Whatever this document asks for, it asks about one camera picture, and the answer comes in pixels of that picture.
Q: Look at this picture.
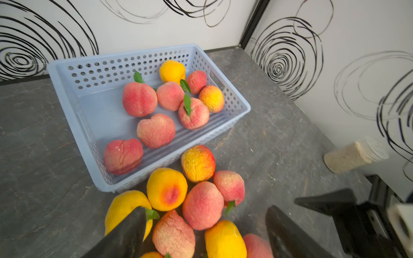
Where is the orange peach left of pile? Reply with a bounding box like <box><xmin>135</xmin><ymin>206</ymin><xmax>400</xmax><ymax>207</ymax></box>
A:
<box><xmin>140</xmin><ymin>252</ymin><xmax>171</xmax><ymax>258</ymax></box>

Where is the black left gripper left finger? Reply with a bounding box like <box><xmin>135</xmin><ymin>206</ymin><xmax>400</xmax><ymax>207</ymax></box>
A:
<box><xmin>84</xmin><ymin>207</ymin><xmax>146</xmax><ymax>258</ymax></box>

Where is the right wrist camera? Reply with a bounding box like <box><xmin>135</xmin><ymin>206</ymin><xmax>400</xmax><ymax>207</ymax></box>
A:
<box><xmin>386</xmin><ymin>195</ymin><xmax>413</xmax><ymax>258</ymax></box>

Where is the red yellow peach by basket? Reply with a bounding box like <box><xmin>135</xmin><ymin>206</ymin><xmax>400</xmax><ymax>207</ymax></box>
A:
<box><xmin>181</xmin><ymin>145</ymin><xmax>216</xmax><ymax>183</ymax></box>

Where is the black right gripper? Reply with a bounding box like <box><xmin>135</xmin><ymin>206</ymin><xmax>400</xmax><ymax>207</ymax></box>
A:
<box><xmin>294</xmin><ymin>175</ymin><xmax>409</xmax><ymax>258</ymax></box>

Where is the yellow peach with leaf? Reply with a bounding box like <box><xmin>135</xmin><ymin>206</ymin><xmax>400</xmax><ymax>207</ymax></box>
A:
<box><xmin>104</xmin><ymin>190</ymin><xmax>160</xmax><ymax>240</ymax></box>

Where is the light blue plastic basket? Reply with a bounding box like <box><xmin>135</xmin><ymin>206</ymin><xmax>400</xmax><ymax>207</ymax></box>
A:
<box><xmin>47</xmin><ymin>43</ymin><xmax>251</xmax><ymax>194</ymax></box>

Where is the pink peach with leaf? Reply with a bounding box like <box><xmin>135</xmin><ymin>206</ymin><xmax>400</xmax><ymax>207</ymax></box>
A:
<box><xmin>213</xmin><ymin>170</ymin><xmax>245</xmax><ymax>215</ymax></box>

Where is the pale pink peach middle left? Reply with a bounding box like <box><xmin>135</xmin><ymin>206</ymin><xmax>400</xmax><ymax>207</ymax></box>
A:
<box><xmin>152</xmin><ymin>210</ymin><xmax>196</xmax><ymax>258</ymax></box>

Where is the dark pink peach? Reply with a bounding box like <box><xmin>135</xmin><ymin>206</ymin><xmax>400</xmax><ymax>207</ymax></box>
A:
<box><xmin>104</xmin><ymin>139</ymin><xmax>144</xmax><ymax>175</ymax></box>

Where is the orange yellow peach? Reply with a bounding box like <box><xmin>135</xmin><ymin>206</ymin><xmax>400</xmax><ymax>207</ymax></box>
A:
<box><xmin>199</xmin><ymin>85</ymin><xmax>225</xmax><ymax>114</ymax></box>

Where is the red orange peach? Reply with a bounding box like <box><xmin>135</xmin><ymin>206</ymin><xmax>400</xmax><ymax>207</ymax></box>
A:
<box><xmin>178</xmin><ymin>94</ymin><xmax>210</xmax><ymax>130</ymax></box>

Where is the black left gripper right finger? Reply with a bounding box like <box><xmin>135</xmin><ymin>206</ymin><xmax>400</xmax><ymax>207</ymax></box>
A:
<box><xmin>265</xmin><ymin>205</ymin><xmax>333</xmax><ymax>258</ymax></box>

